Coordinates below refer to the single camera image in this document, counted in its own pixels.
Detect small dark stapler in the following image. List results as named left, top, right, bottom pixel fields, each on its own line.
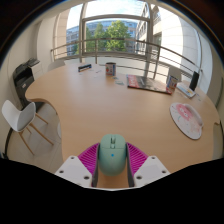
left=77, top=63, right=93, bottom=73

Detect white table pedestal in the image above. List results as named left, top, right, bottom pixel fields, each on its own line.
left=56, top=121, right=64, bottom=139

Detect black cylindrical speaker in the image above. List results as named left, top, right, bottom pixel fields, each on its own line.
left=188, top=70, right=200, bottom=93

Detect white chair with wooden legs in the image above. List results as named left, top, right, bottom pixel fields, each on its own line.
left=1, top=99, right=55, bottom=156

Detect printed tin can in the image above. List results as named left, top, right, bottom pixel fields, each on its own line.
left=105, top=62, right=117, bottom=77

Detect green leafy trees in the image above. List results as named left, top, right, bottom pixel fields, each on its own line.
left=75, top=20, right=133, bottom=54

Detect white illustrated booklet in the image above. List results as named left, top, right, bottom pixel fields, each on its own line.
left=176, top=82, right=197, bottom=99

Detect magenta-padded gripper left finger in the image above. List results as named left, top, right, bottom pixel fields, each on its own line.
left=54, top=142, right=101, bottom=188

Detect red and dark magazine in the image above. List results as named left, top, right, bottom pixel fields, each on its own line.
left=126, top=74, right=173, bottom=96

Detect metal balcony railing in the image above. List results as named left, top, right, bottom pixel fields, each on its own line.
left=50, top=37, right=204, bottom=76

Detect mint green computer mouse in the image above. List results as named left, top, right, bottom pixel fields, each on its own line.
left=97, top=133, right=128, bottom=177

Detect white printed plant pot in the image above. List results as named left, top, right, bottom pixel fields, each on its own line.
left=165, top=75, right=179, bottom=94

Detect white shell chair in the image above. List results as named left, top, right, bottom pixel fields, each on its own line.
left=47, top=59, right=66, bottom=72
left=166, top=65, right=183, bottom=83

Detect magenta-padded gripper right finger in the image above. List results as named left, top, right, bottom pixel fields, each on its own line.
left=125, top=142, right=171, bottom=188

